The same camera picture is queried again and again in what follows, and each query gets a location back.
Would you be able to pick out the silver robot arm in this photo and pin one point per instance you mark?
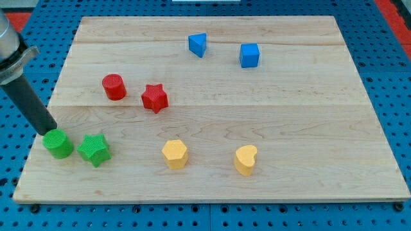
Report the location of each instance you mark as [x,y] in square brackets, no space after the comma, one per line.
[15,53]

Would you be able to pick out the yellow hexagon block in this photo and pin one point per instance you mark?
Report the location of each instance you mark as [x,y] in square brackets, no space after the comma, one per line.
[175,154]

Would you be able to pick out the red star block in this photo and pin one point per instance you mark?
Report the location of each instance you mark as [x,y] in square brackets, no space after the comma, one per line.
[155,98]

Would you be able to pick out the wooden board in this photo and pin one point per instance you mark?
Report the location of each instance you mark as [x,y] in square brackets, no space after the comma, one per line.
[304,107]

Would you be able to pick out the yellow heart block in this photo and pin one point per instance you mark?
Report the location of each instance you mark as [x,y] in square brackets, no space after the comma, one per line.
[245,159]

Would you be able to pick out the blue triangle block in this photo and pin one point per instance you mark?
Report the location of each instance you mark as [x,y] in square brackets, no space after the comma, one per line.
[198,44]

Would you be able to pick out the blue cube block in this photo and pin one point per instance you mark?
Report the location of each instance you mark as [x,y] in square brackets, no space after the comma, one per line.
[249,55]

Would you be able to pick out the red cylinder block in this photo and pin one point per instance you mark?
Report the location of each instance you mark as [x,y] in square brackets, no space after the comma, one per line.
[114,87]

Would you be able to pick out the green star block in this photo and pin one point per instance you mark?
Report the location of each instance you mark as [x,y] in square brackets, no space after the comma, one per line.
[94,149]

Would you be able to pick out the green cylinder block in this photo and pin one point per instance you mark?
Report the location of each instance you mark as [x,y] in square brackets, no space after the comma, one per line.
[58,143]

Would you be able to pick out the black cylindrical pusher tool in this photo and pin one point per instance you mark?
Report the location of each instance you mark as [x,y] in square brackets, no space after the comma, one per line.
[32,108]

